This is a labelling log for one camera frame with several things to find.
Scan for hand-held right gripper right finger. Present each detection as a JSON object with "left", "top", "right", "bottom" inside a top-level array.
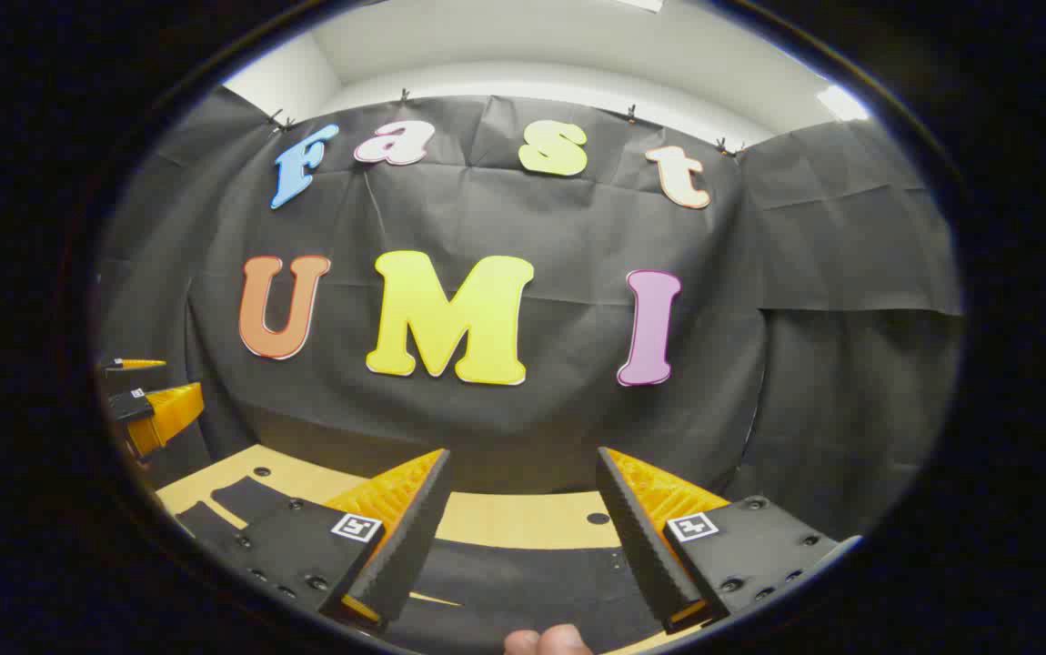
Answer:
[{"left": 596, "top": 446, "right": 860, "bottom": 635}]

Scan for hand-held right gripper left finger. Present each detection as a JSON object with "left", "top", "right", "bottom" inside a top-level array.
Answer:
[{"left": 214, "top": 448, "right": 452, "bottom": 633}]

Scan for black jeans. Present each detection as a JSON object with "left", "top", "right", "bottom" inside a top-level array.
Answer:
[{"left": 176, "top": 477, "right": 669, "bottom": 654}]

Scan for black backdrop cloth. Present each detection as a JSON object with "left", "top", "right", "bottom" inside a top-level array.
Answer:
[{"left": 94, "top": 86, "right": 965, "bottom": 547}]

